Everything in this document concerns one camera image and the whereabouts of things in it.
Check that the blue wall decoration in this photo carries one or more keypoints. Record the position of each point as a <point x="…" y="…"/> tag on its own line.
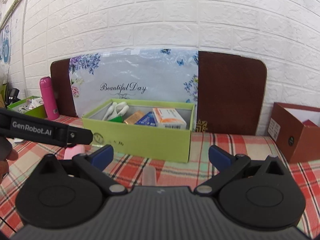
<point x="5" y="44"/>

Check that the blue packet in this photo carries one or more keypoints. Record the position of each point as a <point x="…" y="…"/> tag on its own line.
<point x="147" y="120"/>

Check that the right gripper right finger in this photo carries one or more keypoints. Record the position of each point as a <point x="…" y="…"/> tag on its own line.
<point x="230" y="167"/>

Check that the brown wooden headboard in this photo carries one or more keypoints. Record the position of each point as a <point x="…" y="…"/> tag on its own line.
<point x="231" y="90"/>

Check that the brown cardboard box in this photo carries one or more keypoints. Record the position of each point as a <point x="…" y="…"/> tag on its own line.
<point x="295" y="130"/>

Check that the orange white medicine box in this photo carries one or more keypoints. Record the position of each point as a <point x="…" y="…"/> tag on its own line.
<point x="168" y="118"/>

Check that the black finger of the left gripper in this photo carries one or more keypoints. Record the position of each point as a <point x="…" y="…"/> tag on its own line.
<point x="17" y="125"/>

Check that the person's left hand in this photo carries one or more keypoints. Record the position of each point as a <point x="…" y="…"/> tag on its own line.
<point x="7" y="154"/>

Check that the pink thermos bottle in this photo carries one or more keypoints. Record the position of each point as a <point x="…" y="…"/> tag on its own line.
<point x="48" y="97"/>

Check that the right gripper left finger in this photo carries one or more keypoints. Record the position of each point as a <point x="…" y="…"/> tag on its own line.
<point x="91" y="167"/>

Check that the orange snack packet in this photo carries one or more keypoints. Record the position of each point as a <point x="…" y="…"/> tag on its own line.
<point x="135" y="117"/>

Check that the floral plastic bag pillow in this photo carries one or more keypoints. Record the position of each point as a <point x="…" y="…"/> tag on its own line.
<point x="162" y="74"/>

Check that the pink white glove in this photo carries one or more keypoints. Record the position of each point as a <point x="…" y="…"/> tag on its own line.
<point x="70" y="152"/>

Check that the green cardboard box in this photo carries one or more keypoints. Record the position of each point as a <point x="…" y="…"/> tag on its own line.
<point x="167" y="144"/>

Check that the small green box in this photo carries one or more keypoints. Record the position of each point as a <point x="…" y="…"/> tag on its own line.
<point x="31" y="106"/>

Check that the plaid bed sheet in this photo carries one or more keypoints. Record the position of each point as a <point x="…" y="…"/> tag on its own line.
<point x="127" y="170"/>

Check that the green packet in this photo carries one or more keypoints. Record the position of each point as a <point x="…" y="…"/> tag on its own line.
<point x="118" y="119"/>

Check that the black device on shelf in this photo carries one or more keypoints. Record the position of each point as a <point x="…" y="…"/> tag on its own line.
<point x="11" y="96"/>

